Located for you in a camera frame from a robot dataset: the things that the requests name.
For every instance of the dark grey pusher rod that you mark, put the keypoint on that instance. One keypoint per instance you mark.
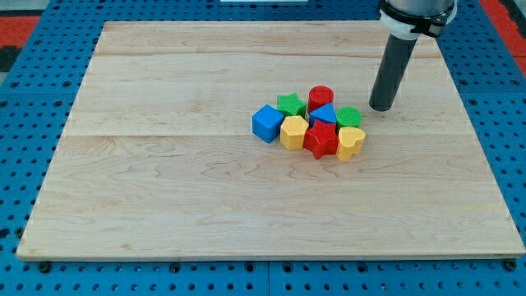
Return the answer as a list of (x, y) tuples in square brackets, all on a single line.
[(394, 62)]

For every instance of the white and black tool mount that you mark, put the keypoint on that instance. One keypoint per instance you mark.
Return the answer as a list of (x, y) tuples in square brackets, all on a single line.
[(407, 19)]

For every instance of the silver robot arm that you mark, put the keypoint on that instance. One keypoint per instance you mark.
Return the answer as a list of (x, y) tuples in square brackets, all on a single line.
[(406, 20)]

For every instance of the blue cube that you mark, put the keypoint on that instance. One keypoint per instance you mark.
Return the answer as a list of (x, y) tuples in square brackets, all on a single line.
[(266, 123)]

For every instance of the wooden board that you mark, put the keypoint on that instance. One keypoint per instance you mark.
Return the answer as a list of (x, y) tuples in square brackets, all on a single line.
[(157, 160)]

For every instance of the green cylinder block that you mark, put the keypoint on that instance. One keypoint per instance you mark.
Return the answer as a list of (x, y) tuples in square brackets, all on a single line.
[(348, 117)]

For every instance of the blue triangle block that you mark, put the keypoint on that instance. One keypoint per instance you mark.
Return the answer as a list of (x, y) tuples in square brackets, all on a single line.
[(325, 113)]

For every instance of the red cylinder block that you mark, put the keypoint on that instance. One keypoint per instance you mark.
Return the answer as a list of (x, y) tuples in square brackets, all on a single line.
[(319, 96)]

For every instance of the yellow heart block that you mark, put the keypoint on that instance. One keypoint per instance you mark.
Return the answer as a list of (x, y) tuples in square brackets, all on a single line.
[(350, 142)]

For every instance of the red star block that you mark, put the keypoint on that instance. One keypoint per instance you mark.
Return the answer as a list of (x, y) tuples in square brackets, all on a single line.
[(321, 139)]

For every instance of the green star block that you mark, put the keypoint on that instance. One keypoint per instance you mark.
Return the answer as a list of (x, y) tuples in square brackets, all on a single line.
[(291, 105)]

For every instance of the yellow hexagon block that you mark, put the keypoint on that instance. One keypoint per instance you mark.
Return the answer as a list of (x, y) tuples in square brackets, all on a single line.
[(292, 132)]

